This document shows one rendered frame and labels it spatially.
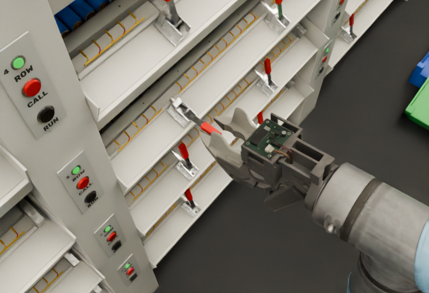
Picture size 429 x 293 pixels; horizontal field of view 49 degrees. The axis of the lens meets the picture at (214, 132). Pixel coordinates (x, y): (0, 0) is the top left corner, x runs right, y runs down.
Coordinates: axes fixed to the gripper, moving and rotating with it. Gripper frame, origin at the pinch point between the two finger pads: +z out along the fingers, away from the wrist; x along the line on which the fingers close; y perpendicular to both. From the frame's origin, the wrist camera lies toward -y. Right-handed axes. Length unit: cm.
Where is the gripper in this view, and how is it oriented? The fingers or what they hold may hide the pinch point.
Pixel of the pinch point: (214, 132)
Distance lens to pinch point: 73.9
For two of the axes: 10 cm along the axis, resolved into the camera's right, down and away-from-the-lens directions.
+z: -7.6, -4.5, 4.7
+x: -6.4, 6.5, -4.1
